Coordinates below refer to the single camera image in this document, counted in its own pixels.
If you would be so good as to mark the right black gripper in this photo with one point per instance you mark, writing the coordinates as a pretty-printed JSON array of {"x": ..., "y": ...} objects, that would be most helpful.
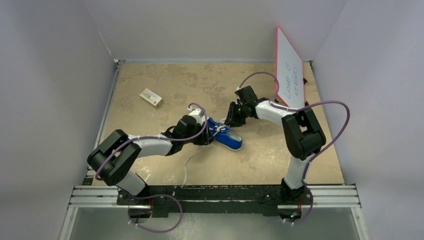
[{"x": 236, "y": 114}]

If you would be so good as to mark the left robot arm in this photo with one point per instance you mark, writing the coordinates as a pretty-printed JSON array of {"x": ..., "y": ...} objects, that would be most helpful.
[{"x": 113, "y": 158}]

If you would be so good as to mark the white board red frame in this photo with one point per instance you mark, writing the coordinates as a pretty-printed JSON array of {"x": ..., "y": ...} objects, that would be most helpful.
[{"x": 289, "y": 72}]

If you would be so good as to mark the small white red box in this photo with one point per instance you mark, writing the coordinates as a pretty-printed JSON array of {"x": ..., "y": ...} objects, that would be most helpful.
[{"x": 151, "y": 98}]

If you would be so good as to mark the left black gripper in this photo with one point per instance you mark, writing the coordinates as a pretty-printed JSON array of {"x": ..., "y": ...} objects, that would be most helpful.
[{"x": 206, "y": 137}]

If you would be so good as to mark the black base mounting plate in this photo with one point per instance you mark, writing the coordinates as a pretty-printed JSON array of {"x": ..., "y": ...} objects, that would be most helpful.
[{"x": 262, "y": 199}]

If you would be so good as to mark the blue canvas sneaker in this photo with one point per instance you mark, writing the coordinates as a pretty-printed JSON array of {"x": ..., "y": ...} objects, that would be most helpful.
[{"x": 224, "y": 135}]

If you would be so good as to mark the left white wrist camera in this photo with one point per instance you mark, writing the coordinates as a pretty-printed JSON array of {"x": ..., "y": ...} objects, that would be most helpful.
[{"x": 197, "y": 114}]

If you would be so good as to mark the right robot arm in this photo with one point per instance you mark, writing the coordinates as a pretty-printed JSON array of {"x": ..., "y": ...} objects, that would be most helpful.
[{"x": 303, "y": 134}]

